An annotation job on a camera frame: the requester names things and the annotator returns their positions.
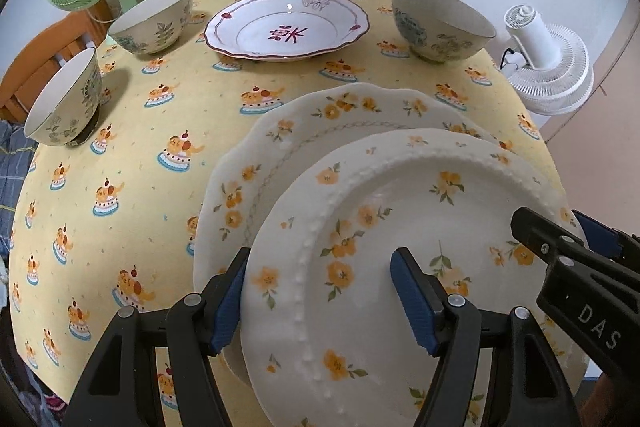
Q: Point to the scalloped yellow floral plate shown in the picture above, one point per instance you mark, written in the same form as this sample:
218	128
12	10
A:
300	127

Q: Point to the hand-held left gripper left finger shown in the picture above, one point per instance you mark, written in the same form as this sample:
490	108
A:
227	302

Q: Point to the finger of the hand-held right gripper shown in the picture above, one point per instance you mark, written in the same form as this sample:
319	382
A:
590	302
605	242

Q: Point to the yellow printed tablecloth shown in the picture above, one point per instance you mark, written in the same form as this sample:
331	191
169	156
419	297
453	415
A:
150	207

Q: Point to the grey plaid blanket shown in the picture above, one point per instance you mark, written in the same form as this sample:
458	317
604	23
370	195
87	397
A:
10	167

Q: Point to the beaded-rim yellow floral plate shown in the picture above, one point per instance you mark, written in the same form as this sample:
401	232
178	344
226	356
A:
380	207

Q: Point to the red-trimmed white deep plate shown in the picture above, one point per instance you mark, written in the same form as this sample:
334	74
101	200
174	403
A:
325	22

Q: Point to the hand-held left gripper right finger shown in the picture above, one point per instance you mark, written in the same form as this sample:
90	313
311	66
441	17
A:
410	302

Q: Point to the white desk fan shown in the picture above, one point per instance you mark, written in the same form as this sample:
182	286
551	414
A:
540	42

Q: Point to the leaf print ceramic bowl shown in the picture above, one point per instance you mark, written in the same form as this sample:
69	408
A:
150	37

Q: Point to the blue floral ceramic bowl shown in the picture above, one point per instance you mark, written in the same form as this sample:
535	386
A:
425	32

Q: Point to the grey flower ceramic bowl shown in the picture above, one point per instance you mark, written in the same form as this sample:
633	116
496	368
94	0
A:
75	107

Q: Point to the wooden bed headboard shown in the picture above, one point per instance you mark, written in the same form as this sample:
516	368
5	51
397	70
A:
45	52

